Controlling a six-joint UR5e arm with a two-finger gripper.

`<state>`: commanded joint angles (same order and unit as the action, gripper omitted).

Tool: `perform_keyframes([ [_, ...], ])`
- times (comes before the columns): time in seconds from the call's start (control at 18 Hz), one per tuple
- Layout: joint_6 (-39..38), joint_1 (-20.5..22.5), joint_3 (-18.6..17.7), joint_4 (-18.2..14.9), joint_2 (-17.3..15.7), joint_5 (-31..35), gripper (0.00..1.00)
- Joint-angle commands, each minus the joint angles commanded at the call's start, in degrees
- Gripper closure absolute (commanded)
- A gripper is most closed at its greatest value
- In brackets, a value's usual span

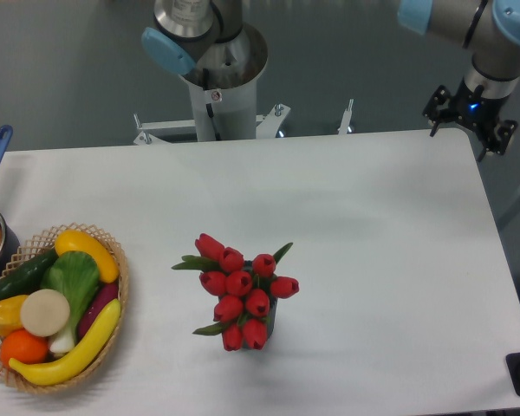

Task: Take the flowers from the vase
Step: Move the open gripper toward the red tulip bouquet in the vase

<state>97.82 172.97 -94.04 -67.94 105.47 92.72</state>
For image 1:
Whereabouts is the white metal base frame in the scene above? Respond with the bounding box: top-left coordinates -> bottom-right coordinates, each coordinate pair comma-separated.
133,98 -> 355,145

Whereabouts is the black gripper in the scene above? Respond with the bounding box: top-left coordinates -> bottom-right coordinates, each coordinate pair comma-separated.
422,85 -> 517,162

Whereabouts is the green cucumber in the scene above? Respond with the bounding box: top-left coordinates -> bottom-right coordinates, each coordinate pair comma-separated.
0,249 -> 58,301

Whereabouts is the green bok choy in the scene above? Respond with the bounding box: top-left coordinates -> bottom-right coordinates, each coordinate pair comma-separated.
40,251 -> 100,357

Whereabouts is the yellow bell pepper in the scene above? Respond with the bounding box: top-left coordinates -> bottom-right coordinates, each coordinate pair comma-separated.
0,295 -> 29,337

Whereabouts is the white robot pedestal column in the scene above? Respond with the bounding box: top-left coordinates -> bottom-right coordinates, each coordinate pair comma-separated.
140,0 -> 270,142

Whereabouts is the red tulip bouquet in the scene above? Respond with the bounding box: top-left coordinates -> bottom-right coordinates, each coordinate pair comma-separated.
172,233 -> 300,352

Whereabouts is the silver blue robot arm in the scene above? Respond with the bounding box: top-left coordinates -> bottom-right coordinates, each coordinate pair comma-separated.
398,0 -> 520,155

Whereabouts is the orange fruit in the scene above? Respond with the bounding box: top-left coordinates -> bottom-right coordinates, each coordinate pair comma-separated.
0,329 -> 49,367

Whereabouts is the yellow squash upper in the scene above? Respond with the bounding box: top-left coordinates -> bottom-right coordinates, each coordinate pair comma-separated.
55,230 -> 120,283

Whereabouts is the purple sweet potato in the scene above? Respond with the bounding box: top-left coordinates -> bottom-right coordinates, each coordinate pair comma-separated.
77,283 -> 119,340

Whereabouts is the beige round onion slice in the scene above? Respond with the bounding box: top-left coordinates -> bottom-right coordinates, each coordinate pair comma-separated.
20,289 -> 70,337

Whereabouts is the yellow squash lower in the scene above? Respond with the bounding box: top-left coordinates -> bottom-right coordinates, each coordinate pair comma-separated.
9,299 -> 121,387

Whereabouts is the yellow squash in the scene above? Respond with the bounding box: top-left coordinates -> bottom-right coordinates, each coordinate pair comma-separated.
9,299 -> 121,387
55,230 -> 120,283

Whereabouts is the dark grey ribbed vase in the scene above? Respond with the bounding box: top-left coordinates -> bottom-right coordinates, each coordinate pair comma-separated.
237,254 -> 278,349

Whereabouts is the woven wicker basket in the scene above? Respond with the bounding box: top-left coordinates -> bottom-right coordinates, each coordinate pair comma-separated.
0,224 -> 128,394

